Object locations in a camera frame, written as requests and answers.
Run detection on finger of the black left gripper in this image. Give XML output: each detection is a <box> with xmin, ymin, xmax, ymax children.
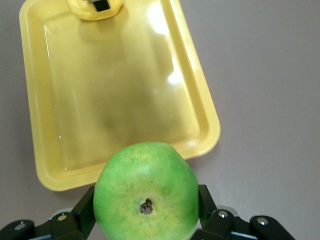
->
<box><xmin>92</xmin><ymin>0</ymin><xmax>111</xmax><ymax>13</ymax></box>

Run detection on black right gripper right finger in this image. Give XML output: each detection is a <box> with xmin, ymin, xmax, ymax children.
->
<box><xmin>191</xmin><ymin>184</ymin><xmax>297</xmax><ymax>240</ymax></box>

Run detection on green apple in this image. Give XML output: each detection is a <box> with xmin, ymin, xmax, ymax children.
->
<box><xmin>92</xmin><ymin>141</ymin><xmax>200</xmax><ymax>240</ymax></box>

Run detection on yellow plastic tray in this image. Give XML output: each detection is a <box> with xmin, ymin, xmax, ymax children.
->
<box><xmin>19</xmin><ymin>0</ymin><xmax>221</xmax><ymax>192</ymax></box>

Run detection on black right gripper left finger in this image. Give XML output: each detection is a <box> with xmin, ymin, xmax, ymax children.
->
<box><xmin>0</xmin><ymin>185</ymin><xmax>97</xmax><ymax>240</ymax></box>

